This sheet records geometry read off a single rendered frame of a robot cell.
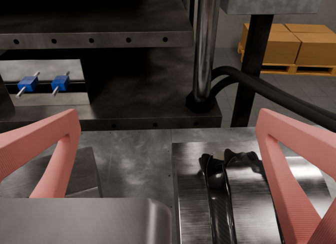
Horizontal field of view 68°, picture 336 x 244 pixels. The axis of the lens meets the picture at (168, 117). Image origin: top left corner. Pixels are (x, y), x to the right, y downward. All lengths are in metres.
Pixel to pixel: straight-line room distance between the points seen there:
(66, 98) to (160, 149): 0.42
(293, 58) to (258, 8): 2.23
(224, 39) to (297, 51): 1.04
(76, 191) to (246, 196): 0.30
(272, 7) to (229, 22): 2.71
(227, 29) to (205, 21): 2.91
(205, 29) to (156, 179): 0.43
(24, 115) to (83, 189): 0.54
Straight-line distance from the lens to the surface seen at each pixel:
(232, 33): 3.68
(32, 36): 0.90
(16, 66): 0.95
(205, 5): 0.73
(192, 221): 0.44
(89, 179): 0.50
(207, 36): 0.75
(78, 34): 0.85
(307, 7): 0.98
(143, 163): 0.66
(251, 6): 0.90
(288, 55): 3.08
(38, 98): 0.99
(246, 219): 0.45
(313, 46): 3.12
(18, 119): 0.97
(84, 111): 0.91
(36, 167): 0.56
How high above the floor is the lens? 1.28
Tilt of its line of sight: 36 degrees down
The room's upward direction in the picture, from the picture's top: straight up
